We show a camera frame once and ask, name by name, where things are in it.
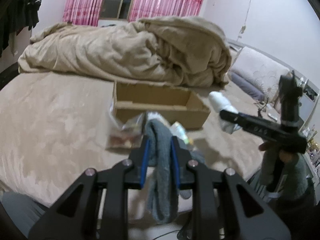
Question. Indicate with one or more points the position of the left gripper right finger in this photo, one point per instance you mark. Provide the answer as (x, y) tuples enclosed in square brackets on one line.
[(182, 175)]

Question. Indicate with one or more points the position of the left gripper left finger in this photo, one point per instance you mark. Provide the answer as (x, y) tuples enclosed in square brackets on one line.
[(139, 158)]

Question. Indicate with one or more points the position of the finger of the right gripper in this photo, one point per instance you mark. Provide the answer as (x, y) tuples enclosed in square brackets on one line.
[(252, 124)]

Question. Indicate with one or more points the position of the clear snack bag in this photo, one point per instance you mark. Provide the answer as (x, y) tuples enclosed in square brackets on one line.
[(125, 135)]

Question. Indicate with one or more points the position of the bear tissue pack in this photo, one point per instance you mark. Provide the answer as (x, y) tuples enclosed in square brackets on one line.
[(179, 131)]

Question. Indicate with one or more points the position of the grey sock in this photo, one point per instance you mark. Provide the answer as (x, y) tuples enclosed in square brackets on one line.
[(162, 194)]

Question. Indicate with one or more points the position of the white sock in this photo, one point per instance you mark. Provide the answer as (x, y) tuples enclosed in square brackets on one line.
[(219, 103)]

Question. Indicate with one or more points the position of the right hand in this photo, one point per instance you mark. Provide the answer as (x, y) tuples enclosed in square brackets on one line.
[(272, 147)]

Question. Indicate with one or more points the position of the grey pillow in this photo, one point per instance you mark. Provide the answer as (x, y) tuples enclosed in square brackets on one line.
[(247, 87)]

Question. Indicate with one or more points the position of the white bed headboard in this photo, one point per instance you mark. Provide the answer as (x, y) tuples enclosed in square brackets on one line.
[(313, 119)]

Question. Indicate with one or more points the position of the cardboard box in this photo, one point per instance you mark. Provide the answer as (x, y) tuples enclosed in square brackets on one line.
[(175, 104)]

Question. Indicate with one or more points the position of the white embroidered pillow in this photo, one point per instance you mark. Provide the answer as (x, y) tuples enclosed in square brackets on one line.
[(259, 70)]

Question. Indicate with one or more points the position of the beige blanket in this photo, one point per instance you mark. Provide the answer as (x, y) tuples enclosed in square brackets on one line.
[(180, 51)]

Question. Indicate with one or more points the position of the left pink curtain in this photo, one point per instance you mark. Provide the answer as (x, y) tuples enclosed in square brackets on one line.
[(82, 12)]

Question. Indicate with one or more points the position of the black hanging clothes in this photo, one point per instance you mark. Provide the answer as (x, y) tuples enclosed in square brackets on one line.
[(15, 16)]

